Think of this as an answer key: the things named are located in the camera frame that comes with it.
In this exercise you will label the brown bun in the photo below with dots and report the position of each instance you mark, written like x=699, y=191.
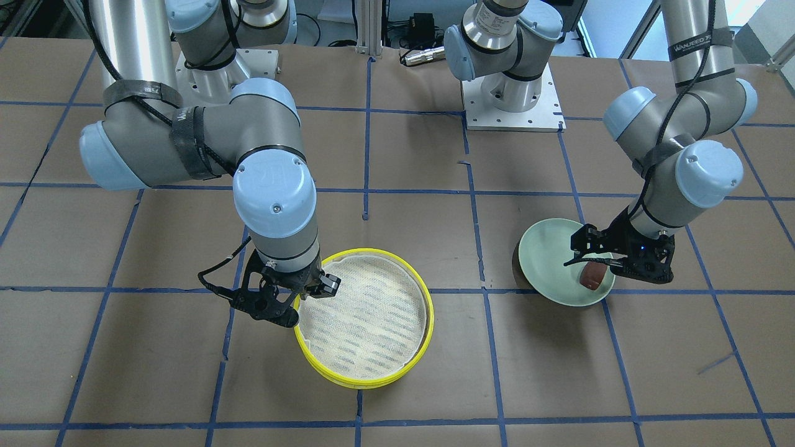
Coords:
x=592, y=275

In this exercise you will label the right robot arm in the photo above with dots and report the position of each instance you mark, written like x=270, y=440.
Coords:
x=181, y=103

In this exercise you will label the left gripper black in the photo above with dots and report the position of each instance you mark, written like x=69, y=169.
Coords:
x=623, y=239

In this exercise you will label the yellow steamer layer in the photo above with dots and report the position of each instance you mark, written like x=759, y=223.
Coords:
x=380, y=317
x=361, y=384

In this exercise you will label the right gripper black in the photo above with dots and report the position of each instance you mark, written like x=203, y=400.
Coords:
x=304, y=280

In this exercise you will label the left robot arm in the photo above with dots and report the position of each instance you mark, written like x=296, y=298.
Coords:
x=668, y=140

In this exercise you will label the silver metal cylinder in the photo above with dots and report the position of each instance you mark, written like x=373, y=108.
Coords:
x=417, y=57

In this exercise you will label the aluminium frame post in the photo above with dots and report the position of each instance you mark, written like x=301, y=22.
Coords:
x=368, y=21

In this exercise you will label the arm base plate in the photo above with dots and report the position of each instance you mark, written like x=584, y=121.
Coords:
x=210, y=88
x=499, y=103

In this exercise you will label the pale green plate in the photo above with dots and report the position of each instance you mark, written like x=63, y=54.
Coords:
x=543, y=250

